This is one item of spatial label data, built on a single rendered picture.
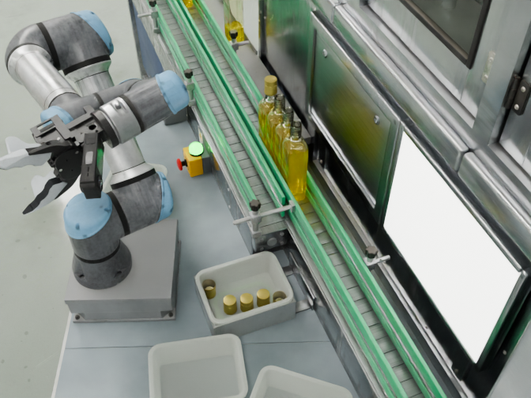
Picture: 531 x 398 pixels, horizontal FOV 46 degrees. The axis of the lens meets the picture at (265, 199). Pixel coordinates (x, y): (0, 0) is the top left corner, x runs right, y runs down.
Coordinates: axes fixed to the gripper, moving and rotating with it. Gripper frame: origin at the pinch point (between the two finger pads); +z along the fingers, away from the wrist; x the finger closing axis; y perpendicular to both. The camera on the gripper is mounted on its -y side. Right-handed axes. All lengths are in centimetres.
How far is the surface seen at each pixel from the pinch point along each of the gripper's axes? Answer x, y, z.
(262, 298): -64, -19, -38
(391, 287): -68, -36, -67
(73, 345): -68, 2, 7
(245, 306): -65, -17, -33
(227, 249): -75, 3, -41
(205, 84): -74, 57, -72
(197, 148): -71, 36, -54
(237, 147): -68, 26, -63
